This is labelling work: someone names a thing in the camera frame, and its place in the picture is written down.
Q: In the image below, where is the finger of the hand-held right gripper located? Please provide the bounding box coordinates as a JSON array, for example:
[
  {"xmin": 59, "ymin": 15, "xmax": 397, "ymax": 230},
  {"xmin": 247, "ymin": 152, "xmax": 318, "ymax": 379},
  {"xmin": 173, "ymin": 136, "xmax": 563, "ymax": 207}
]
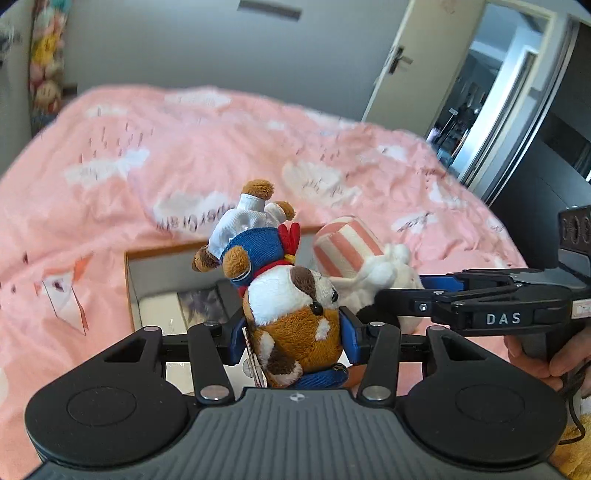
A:
[
  {"xmin": 374, "ymin": 288, "xmax": 463, "ymax": 330},
  {"xmin": 417, "ymin": 268, "xmax": 533, "ymax": 291}
]

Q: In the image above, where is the yellow fuzzy cloth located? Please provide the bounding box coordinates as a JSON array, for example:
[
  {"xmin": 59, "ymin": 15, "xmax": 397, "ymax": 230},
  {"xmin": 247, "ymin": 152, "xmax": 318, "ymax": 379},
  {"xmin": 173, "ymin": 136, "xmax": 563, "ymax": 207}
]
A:
[{"xmin": 549, "ymin": 420, "xmax": 591, "ymax": 480}]

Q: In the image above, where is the dark wardrobe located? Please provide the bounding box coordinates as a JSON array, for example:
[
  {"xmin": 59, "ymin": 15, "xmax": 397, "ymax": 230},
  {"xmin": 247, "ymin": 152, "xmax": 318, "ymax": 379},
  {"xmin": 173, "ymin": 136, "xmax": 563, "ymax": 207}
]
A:
[{"xmin": 480, "ymin": 18, "xmax": 591, "ymax": 278}]

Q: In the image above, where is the pink printed blanket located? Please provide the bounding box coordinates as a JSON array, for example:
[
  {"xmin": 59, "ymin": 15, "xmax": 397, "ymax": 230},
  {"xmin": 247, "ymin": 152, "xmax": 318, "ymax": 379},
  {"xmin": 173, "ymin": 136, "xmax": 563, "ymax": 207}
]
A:
[{"xmin": 0, "ymin": 84, "xmax": 530, "ymax": 416}]

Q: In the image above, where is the orange cardboard box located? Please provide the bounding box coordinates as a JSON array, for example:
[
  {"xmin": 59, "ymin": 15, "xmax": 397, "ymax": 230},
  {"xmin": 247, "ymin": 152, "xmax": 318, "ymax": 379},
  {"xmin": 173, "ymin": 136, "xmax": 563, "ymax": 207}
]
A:
[{"xmin": 124, "ymin": 225, "xmax": 370, "ymax": 398}]

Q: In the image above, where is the white plush toy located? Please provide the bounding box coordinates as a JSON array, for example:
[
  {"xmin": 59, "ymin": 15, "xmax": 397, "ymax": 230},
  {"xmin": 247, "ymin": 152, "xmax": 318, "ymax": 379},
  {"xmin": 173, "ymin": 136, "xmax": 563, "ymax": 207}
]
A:
[{"xmin": 313, "ymin": 215, "xmax": 424, "ymax": 335}]

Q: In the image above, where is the person's right hand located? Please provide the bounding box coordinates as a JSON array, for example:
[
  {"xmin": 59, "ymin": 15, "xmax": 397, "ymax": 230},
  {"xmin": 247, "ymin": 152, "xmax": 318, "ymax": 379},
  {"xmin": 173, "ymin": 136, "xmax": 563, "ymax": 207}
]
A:
[{"xmin": 503, "ymin": 318, "xmax": 591, "ymax": 393}]

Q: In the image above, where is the hanging column of plush toys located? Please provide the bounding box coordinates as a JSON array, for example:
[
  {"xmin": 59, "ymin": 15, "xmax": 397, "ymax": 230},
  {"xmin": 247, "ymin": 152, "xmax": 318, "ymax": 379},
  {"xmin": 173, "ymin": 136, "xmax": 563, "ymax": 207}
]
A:
[{"xmin": 28, "ymin": 0, "xmax": 71, "ymax": 136}]

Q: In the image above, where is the brown and white plush dog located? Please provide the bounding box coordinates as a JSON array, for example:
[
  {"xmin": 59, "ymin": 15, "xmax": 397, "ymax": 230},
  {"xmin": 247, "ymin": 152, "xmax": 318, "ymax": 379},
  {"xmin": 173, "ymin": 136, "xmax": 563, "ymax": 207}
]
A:
[{"xmin": 191, "ymin": 179, "xmax": 352, "ymax": 388}]

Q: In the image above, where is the black door handle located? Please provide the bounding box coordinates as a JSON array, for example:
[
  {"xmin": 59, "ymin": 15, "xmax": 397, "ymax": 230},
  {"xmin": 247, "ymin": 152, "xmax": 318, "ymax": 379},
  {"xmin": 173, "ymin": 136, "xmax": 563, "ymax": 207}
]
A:
[{"xmin": 387, "ymin": 45, "xmax": 414, "ymax": 75}]

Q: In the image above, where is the black cable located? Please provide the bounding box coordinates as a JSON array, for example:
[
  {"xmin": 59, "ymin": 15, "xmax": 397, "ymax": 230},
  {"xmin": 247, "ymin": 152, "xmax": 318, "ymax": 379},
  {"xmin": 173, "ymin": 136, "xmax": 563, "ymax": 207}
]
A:
[{"xmin": 556, "ymin": 369, "xmax": 591, "ymax": 446}]

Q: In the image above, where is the white door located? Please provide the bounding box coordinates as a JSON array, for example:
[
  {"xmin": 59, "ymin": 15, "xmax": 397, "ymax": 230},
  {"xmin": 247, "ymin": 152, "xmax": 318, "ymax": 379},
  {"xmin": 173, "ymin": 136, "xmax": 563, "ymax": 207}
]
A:
[{"xmin": 360, "ymin": 0, "xmax": 491, "ymax": 136}]

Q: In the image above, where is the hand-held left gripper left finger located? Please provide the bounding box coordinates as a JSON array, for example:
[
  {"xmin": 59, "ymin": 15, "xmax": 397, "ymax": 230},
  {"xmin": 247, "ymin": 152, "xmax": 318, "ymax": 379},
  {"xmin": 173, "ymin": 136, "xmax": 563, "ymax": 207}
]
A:
[{"xmin": 99, "ymin": 281, "xmax": 252, "ymax": 406}]

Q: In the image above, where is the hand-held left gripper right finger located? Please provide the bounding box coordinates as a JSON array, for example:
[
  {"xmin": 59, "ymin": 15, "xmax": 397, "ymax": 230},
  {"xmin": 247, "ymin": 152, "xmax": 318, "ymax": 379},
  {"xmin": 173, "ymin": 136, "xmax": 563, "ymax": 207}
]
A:
[{"xmin": 338, "ymin": 306, "xmax": 497, "ymax": 406}]

